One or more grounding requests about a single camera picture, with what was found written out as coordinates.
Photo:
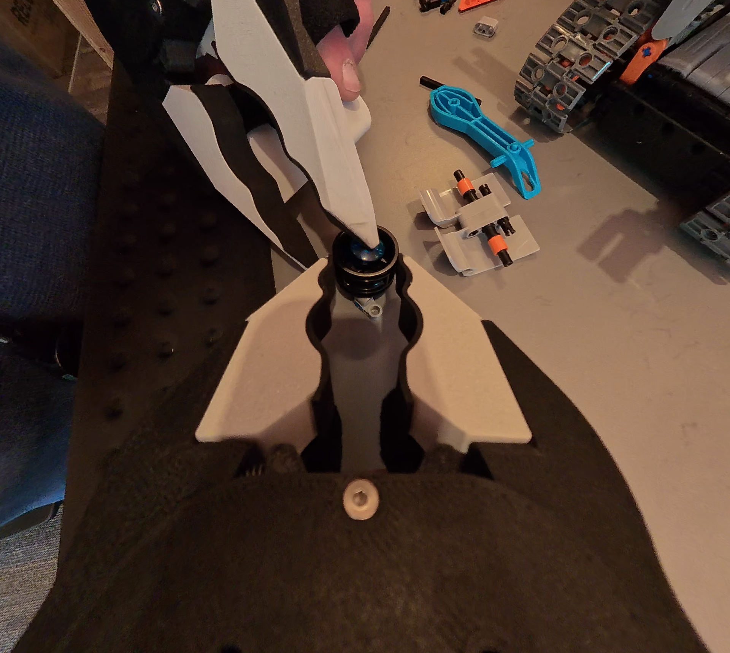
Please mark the blue translucent ball piece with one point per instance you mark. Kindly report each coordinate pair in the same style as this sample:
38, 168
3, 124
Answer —
356, 255

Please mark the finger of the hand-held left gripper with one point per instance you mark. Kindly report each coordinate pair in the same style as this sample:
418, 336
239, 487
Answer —
256, 48
194, 123

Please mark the black elbow connector blue pin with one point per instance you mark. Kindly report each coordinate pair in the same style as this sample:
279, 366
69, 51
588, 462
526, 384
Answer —
430, 3

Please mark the tracked toy robot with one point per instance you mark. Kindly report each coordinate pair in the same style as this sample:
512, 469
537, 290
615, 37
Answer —
627, 37

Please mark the grey two-hole beam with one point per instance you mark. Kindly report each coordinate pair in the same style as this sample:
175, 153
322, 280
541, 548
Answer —
486, 26

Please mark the black perforated panel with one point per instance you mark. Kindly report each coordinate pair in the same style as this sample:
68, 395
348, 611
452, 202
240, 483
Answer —
159, 265

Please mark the long black axle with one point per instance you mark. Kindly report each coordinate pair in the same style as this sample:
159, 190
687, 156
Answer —
377, 29

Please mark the blue plastic tool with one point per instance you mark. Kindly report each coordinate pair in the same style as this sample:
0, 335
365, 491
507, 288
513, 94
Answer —
479, 128

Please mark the silver cylinder connector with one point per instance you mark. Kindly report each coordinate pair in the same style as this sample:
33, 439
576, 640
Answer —
373, 311

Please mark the person's blue jeans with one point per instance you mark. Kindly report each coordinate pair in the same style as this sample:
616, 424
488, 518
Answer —
28, 448

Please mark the black friction pin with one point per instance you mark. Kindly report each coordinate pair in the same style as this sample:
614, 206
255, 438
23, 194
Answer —
446, 5

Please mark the white block with orange pins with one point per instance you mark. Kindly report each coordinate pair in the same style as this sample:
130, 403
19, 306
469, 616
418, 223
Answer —
479, 219

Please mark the black toy wheel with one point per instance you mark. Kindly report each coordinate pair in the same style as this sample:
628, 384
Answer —
359, 279

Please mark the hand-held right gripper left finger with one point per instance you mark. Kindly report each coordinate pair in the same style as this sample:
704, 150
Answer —
256, 379

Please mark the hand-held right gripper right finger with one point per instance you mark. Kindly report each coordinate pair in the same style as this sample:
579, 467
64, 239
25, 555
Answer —
467, 379

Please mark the short black cross axle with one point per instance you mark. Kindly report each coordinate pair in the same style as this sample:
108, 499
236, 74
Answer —
430, 81

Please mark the cardboard box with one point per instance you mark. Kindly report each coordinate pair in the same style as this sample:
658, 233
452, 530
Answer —
34, 9

